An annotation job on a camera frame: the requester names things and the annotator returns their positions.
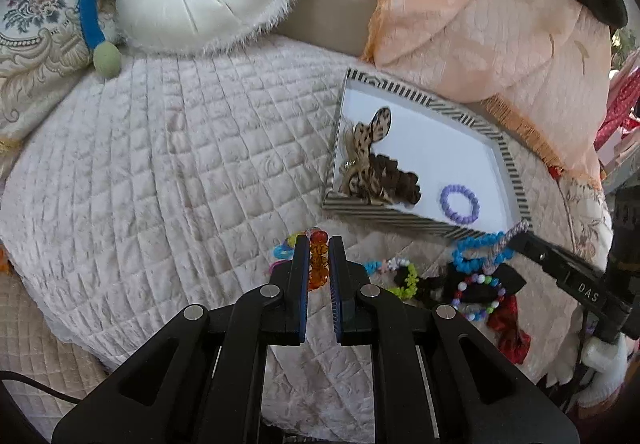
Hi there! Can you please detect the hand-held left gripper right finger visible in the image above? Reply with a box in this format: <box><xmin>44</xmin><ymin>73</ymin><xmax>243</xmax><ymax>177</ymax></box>
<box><xmin>327</xmin><ymin>235</ymin><xmax>582</xmax><ymax>444</ymax></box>

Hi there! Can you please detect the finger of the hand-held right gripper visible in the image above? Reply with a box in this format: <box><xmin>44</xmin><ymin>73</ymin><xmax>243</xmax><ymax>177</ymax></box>
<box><xmin>510</xmin><ymin>230</ymin><xmax>608</xmax><ymax>297</ymax></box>

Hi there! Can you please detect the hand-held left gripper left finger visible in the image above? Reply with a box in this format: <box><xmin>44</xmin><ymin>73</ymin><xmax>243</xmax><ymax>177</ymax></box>
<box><xmin>51</xmin><ymin>235</ymin><xmax>311</xmax><ymax>444</ymax></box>

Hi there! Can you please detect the amber bead bracelet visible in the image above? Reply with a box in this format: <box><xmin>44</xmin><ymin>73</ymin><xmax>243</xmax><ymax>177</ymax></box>
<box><xmin>306</xmin><ymin>228</ymin><xmax>331</xmax><ymax>292</ymax></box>

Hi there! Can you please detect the light blue bead bracelet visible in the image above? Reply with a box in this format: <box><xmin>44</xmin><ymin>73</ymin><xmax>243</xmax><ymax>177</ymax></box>
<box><xmin>364</xmin><ymin>256</ymin><xmax>413</xmax><ymax>275</ymax></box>

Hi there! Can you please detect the black felt bow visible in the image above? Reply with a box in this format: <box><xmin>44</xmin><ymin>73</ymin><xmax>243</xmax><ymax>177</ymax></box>
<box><xmin>430</xmin><ymin>263</ymin><xmax>528</xmax><ymax>307</ymax></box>

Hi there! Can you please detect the silver rhinestone bracelet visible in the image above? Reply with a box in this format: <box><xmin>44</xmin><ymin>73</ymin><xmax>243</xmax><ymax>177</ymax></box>
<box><xmin>482</xmin><ymin>222</ymin><xmax>531</xmax><ymax>275</ymax></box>

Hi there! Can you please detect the multicolour bead bracelet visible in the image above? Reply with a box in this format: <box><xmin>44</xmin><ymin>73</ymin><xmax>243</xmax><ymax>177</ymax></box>
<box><xmin>451</xmin><ymin>274</ymin><xmax>507</xmax><ymax>322</ymax></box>

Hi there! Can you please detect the neon green bead bracelet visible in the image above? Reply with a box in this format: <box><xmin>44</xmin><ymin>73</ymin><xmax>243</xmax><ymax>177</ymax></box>
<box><xmin>387</xmin><ymin>263</ymin><xmax>420</xmax><ymax>301</ymax></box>

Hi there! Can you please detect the red shiny bow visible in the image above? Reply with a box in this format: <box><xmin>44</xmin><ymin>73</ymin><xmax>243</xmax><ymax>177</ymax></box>
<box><xmin>487</xmin><ymin>295</ymin><xmax>532</xmax><ymax>365</ymax></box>

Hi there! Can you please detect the striped jewelry tray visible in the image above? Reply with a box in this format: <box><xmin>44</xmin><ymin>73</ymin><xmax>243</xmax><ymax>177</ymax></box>
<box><xmin>321</xmin><ymin>68</ymin><xmax>533</xmax><ymax>241</ymax></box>

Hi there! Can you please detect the embroidered cream cloth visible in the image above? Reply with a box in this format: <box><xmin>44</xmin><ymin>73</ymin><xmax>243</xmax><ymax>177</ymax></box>
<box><xmin>555</xmin><ymin>171</ymin><xmax>615</xmax><ymax>275</ymax></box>

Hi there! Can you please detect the white plush object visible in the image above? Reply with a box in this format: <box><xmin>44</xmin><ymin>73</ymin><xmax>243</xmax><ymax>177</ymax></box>
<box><xmin>582</xmin><ymin>334</ymin><xmax>632</xmax><ymax>409</ymax></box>

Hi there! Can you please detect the brown scrunchie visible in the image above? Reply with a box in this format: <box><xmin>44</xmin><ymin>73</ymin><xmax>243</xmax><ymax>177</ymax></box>
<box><xmin>372</xmin><ymin>153</ymin><xmax>423</xmax><ymax>205</ymax></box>

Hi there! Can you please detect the leopard print bow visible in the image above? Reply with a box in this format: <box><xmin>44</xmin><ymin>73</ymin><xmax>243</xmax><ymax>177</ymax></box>
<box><xmin>337</xmin><ymin>106</ymin><xmax>396</xmax><ymax>205</ymax></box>

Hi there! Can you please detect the red patterned cloth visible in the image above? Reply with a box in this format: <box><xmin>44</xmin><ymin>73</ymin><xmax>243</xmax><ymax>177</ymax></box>
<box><xmin>597</xmin><ymin>48</ymin><xmax>640</xmax><ymax>147</ymax></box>

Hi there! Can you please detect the white quilted bedspread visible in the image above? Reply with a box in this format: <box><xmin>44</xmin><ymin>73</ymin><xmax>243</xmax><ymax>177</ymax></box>
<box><xmin>0</xmin><ymin>34</ymin><xmax>616</xmax><ymax>430</ymax></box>

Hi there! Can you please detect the peach fringed blanket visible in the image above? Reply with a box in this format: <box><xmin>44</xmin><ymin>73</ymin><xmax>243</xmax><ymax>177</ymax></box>
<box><xmin>361</xmin><ymin>0</ymin><xmax>613</xmax><ymax>189</ymax></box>

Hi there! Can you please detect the beige quilted cover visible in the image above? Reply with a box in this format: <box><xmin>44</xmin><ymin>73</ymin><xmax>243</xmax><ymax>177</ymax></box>
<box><xmin>0</xmin><ymin>269</ymin><xmax>116</xmax><ymax>430</ymax></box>

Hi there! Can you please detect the blue and green plush toy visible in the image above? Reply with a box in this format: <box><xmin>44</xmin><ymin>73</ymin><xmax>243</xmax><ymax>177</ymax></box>
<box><xmin>77</xmin><ymin>0</ymin><xmax>136</xmax><ymax>79</ymax></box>

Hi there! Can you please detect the floral embroidered cushion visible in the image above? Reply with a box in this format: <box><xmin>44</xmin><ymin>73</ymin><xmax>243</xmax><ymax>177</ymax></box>
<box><xmin>0</xmin><ymin>0</ymin><xmax>131</xmax><ymax>145</ymax></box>

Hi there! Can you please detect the purple bead bracelet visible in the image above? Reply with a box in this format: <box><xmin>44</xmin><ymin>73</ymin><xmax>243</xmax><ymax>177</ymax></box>
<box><xmin>440</xmin><ymin>183</ymin><xmax>482</xmax><ymax>225</ymax></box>

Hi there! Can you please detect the black cable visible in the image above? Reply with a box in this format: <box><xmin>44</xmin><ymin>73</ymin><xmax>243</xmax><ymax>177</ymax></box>
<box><xmin>0</xmin><ymin>370</ymin><xmax>76</xmax><ymax>405</ymax></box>

